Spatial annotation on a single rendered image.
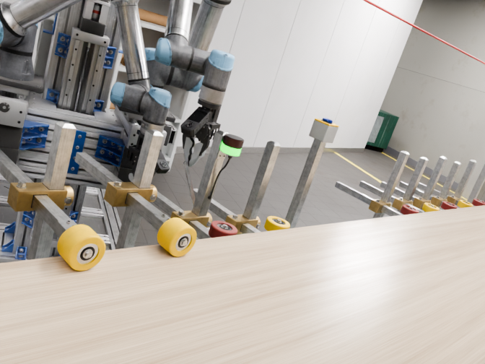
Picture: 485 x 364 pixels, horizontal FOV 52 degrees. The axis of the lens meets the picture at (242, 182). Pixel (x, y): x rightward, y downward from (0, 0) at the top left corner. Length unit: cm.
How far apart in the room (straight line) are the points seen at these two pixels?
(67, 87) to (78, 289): 120
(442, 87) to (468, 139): 126
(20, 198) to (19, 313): 35
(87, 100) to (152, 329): 133
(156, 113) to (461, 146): 816
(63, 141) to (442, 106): 914
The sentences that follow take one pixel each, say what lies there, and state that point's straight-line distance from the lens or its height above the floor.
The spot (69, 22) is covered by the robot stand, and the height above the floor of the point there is 126.
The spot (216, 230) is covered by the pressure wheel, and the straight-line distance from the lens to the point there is 142.
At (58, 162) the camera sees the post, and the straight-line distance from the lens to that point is 122.
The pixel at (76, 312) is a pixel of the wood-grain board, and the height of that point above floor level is 90.
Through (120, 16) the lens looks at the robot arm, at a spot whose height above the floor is 136.
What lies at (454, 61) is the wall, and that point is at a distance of 1015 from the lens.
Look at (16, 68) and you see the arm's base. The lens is 197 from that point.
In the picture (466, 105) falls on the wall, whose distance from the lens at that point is 964.
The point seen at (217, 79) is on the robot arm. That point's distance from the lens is 150.
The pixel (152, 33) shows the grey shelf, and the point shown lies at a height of 116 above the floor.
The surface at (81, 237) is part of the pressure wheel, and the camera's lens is 103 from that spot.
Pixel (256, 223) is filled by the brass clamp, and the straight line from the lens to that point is 177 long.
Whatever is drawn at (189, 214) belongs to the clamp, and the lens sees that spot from 155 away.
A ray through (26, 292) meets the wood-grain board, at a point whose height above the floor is 90.
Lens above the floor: 144
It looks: 16 degrees down
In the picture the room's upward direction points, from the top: 18 degrees clockwise
